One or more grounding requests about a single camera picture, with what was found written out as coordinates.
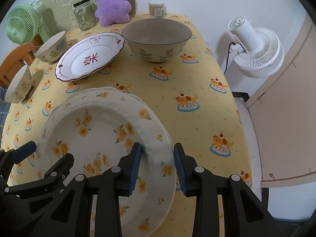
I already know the small floral white plate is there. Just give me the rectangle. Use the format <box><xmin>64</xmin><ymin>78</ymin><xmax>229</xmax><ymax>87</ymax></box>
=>
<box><xmin>35</xmin><ymin>89</ymin><xmax>177</xmax><ymax>237</ymax></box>

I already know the large floral white plate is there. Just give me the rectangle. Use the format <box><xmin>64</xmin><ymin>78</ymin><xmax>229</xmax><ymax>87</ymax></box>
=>
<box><xmin>71</xmin><ymin>86</ymin><xmax>179</xmax><ymax>237</ymax></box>

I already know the red trimmed white plate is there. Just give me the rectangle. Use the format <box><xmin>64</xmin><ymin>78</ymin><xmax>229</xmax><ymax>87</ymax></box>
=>
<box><xmin>55</xmin><ymin>32</ymin><xmax>125</xmax><ymax>82</ymax></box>

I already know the large floral ceramic bowl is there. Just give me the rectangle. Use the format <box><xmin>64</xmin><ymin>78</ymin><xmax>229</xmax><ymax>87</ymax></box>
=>
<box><xmin>122</xmin><ymin>18</ymin><xmax>192</xmax><ymax>63</ymax></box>

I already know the blue plaid pillow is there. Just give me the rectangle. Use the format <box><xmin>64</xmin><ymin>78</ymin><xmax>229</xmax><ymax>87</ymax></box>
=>
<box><xmin>0</xmin><ymin>87</ymin><xmax>11</xmax><ymax>127</ymax></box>

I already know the wooden bed headboard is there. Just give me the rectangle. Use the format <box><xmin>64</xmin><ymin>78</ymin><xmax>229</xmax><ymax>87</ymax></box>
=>
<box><xmin>0</xmin><ymin>37</ymin><xmax>42</xmax><ymax>88</ymax></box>

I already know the green desk fan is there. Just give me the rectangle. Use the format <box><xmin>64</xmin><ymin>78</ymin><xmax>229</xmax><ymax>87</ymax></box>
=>
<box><xmin>6</xmin><ymin>2</ymin><xmax>50</xmax><ymax>45</ymax></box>

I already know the green patterned mat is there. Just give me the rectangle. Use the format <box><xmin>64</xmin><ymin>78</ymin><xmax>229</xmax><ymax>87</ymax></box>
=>
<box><xmin>39</xmin><ymin>0</ymin><xmax>98</xmax><ymax>35</ymax></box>

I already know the white standing fan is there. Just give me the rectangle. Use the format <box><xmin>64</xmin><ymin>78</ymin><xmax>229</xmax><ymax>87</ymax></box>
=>
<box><xmin>220</xmin><ymin>16</ymin><xmax>284</xmax><ymax>79</ymax></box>

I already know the glass jar with lid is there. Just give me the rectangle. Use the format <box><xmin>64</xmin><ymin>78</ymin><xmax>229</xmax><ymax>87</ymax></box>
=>
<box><xmin>73</xmin><ymin>0</ymin><xmax>97</xmax><ymax>31</ymax></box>

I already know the yellow patterned tablecloth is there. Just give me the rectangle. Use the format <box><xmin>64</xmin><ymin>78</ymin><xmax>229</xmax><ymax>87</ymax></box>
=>
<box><xmin>1</xmin><ymin>15</ymin><xmax>252</xmax><ymax>185</ymax></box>

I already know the purple plush toy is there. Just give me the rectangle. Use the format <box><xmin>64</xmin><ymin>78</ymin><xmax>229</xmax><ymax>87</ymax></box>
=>
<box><xmin>95</xmin><ymin>0</ymin><xmax>132</xmax><ymax>27</ymax></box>

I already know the cotton swab container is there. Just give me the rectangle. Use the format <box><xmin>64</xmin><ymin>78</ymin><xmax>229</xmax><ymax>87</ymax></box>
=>
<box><xmin>148</xmin><ymin>2</ymin><xmax>166</xmax><ymax>18</ymax></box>

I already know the black fan cable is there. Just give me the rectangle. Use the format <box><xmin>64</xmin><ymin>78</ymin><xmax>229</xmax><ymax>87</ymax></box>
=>
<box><xmin>223</xmin><ymin>41</ymin><xmax>235</xmax><ymax>75</ymax></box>

